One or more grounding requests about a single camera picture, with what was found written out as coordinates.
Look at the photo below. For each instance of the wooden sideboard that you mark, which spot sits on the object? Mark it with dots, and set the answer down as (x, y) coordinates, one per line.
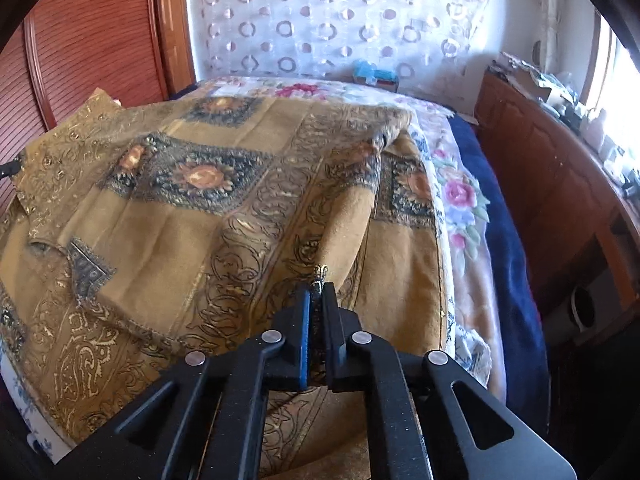
(545, 170)

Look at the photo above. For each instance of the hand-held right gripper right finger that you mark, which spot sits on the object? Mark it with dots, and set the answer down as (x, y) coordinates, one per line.
(327, 330)

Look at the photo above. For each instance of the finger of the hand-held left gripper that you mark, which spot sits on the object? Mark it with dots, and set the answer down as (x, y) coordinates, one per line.
(9, 169)

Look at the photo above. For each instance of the golden patterned shirt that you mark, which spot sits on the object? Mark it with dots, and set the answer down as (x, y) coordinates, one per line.
(200, 240)

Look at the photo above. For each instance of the wooden slatted wardrobe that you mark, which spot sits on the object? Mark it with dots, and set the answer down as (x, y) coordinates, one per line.
(100, 25)

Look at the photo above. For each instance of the beige window curtain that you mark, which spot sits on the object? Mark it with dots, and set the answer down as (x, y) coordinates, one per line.
(560, 10)

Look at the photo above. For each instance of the pile of assorted small items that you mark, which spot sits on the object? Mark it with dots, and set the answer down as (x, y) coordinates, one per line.
(550, 85)

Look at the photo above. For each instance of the white round container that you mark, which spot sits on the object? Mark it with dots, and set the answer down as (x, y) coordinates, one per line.
(575, 310)

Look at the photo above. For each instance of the window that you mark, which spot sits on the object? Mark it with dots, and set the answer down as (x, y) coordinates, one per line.
(615, 75)

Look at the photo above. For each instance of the oval mirror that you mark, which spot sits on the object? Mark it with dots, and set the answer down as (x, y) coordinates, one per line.
(535, 50)

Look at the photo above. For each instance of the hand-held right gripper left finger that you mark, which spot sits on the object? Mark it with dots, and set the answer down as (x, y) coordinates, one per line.
(303, 340)

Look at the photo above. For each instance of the white blue-flowered bed sheet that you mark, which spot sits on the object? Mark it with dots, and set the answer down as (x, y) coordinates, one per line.
(465, 345)

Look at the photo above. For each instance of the navy blue blanket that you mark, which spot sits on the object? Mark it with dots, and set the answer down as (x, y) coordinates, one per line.
(505, 260)

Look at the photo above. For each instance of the sheer circle-patterned curtain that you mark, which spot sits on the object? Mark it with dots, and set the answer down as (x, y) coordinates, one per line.
(325, 20)

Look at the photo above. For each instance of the teal box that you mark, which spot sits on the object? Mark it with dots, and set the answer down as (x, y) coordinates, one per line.
(372, 74)

